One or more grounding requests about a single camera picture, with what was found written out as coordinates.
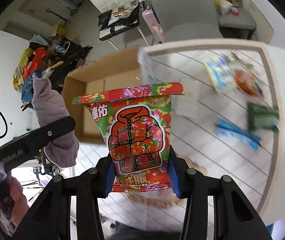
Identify flat board against wall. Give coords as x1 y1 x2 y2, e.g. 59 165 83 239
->
248 0 274 44

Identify grey chair back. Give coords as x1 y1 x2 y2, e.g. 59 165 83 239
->
218 0 256 40

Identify white padded chair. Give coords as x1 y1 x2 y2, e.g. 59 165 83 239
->
90 0 150 50

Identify yellow blue tissue pack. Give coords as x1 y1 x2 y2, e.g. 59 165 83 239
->
203 56 236 93

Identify open cardboard box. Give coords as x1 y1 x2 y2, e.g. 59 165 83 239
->
62 45 148 144

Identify blue long snack packet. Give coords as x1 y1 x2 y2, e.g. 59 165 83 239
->
215 119 261 151

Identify white box on chair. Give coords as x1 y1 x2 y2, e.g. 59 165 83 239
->
215 0 233 15

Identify pile of clothes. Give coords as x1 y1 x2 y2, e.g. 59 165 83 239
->
12 34 93 111

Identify grey chair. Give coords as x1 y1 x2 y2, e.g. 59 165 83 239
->
218 0 256 40
150 0 223 42

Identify green snack bag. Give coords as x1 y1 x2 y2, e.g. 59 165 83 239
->
247 102 280 133

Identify red floral snack bag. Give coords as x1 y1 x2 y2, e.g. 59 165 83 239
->
72 82 183 193

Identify person's hand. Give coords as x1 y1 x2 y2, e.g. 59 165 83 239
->
0 174 29 236

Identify grey chair front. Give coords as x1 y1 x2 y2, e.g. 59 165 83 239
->
150 0 223 42

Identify pink suitcase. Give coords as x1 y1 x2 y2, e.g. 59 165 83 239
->
140 0 165 43

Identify orange snack wrapper pile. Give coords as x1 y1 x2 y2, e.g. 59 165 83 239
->
230 51 263 98

